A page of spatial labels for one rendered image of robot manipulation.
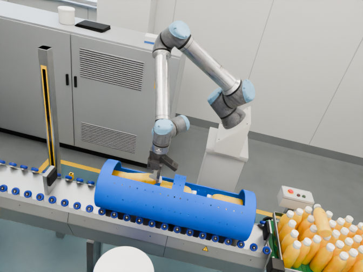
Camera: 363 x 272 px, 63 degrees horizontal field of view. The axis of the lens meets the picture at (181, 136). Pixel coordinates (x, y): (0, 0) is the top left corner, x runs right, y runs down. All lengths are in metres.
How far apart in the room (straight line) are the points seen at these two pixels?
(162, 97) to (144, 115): 1.46
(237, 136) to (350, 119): 2.81
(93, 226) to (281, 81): 3.17
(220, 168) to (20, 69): 2.36
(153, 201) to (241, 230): 0.49
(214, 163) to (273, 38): 2.21
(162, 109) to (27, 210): 1.01
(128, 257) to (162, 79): 0.97
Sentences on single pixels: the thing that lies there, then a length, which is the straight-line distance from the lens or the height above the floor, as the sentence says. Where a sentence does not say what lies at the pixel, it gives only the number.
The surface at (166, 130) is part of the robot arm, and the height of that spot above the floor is 1.56.
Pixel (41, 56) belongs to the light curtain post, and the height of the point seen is 1.65.
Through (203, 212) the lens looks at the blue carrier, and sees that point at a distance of 1.62.
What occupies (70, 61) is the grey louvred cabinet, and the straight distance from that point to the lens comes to 3.23.
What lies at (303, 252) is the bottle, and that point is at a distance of 1.85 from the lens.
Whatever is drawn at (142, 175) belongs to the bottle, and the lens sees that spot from 1.67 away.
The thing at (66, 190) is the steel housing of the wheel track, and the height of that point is 0.93.
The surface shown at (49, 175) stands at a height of 1.08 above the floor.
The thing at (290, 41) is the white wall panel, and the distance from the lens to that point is 4.09.
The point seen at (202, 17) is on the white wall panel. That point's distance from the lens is 4.00.
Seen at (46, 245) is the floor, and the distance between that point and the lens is 2.91.
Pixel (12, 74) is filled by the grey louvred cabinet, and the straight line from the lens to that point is 3.67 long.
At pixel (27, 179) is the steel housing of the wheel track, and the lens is 2.12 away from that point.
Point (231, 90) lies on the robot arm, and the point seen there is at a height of 1.59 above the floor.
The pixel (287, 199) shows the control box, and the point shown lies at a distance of 2.07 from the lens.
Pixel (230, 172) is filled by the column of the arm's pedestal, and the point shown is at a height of 0.92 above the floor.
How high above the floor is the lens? 2.34
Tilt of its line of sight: 33 degrees down
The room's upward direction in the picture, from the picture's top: 12 degrees clockwise
